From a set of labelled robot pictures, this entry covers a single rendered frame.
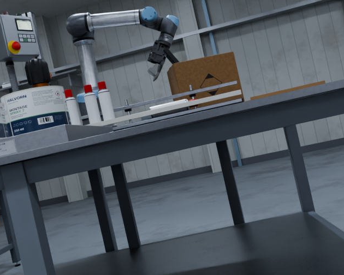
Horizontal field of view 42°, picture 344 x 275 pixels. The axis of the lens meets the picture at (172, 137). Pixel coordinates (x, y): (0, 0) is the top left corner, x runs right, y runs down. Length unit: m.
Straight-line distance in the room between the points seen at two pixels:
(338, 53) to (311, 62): 0.46
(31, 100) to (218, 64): 1.04
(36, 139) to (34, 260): 0.31
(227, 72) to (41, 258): 1.32
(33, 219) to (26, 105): 0.39
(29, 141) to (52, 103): 0.25
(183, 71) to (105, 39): 6.65
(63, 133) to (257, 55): 7.14
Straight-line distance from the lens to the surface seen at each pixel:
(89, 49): 2.53
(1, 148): 1.28
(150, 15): 2.34
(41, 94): 1.46
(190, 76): 2.16
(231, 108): 1.11
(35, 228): 1.23
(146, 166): 8.46
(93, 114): 1.98
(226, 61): 2.21
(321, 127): 8.22
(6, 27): 2.17
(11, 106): 1.48
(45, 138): 1.24
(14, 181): 1.23
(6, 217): 4.12
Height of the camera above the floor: 0.79
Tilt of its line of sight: level
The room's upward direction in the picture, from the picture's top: 13 degrees counter-clockwise
